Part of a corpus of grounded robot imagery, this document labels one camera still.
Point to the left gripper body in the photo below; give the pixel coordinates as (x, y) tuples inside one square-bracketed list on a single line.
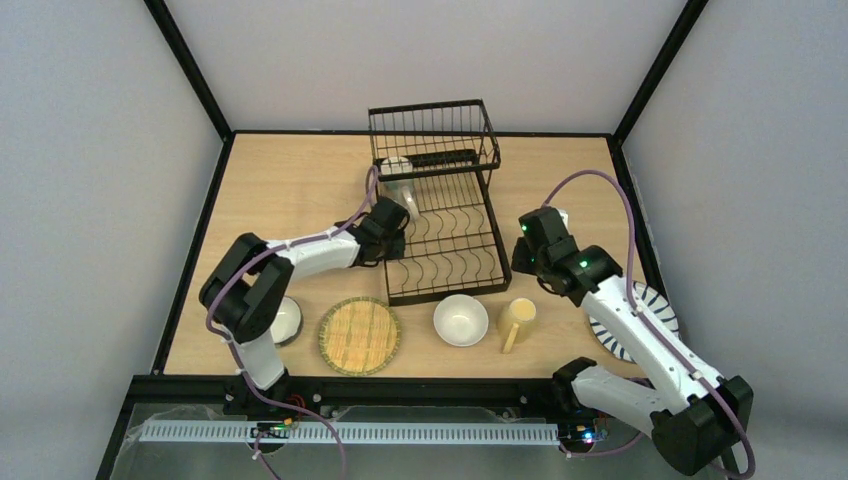
[(395, 245)]

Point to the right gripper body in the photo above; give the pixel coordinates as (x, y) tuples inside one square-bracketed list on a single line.
[(523, 257)]

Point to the clear glass cup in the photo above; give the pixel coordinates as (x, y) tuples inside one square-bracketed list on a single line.
[(402, 191)]

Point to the black wire dish rack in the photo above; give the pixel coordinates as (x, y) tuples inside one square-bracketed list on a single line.
[(456, 246)]

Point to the yellow mug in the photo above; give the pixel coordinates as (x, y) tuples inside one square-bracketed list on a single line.
[(515, 323)]

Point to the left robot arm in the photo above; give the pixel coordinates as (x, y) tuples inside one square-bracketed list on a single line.
[(243, 294)]

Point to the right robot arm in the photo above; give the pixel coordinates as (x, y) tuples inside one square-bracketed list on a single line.
[(691, 412)]

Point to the round bamboo tray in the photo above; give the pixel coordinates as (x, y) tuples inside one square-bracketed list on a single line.
[(359, 336)]

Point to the white ceramic bowl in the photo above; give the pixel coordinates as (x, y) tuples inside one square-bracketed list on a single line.
[(461, 320)]

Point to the blue striped white plate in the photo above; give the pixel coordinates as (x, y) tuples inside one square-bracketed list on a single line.
[(657, 304)]

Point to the white bowl dark rim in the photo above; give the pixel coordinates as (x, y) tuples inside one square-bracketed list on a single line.
[(288, 323)]

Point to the right circuit board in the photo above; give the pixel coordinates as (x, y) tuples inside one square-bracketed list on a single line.
[(581, 434)]

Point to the circuit board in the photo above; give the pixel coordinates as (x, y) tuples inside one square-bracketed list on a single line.
[(282, 429), (581, 434)]

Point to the left circuit board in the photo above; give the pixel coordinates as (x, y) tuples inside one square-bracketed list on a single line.
[(282, 429)]

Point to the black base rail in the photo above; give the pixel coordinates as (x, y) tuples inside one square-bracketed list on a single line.
[(549, 399)]

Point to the white slotted cable duct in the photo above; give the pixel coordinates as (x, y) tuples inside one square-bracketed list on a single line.
[(355, 433)]

